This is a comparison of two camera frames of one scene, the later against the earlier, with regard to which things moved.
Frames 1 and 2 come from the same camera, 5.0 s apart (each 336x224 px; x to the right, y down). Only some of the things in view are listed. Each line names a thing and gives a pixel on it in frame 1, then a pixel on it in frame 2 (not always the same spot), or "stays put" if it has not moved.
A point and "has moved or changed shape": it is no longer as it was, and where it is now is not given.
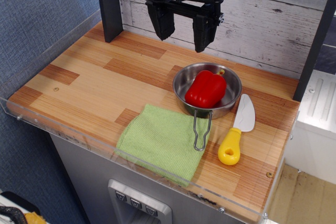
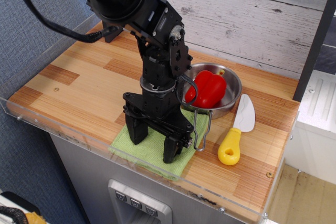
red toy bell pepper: [207, 89] stays put
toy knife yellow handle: [230, 153] stays put
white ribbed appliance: [312, 149] stays put
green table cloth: [167, 144] has moved or changed shape
